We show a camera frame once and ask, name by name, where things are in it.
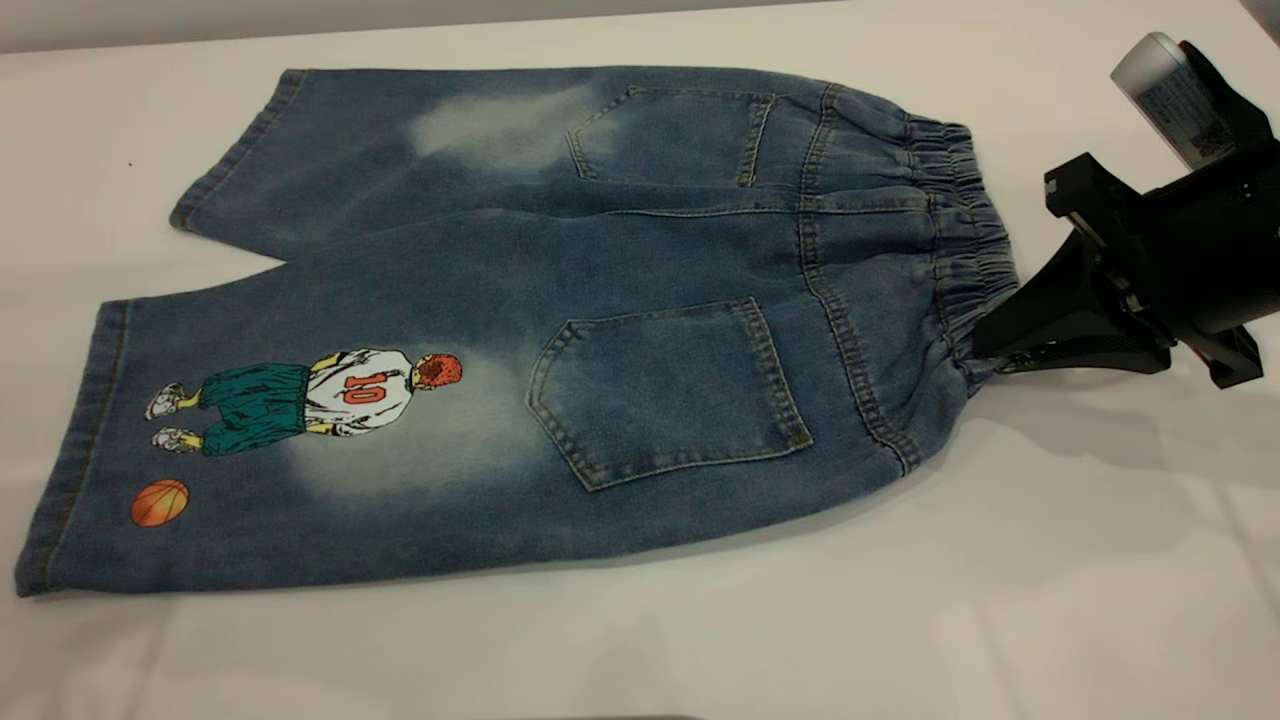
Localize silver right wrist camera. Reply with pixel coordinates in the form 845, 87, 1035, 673
1110, 30, 1241, 169

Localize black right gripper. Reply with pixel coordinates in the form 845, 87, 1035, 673
973, 140, 1280, 391

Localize blue denim shorts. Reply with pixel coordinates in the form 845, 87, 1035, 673
14, 65, 1021, 599

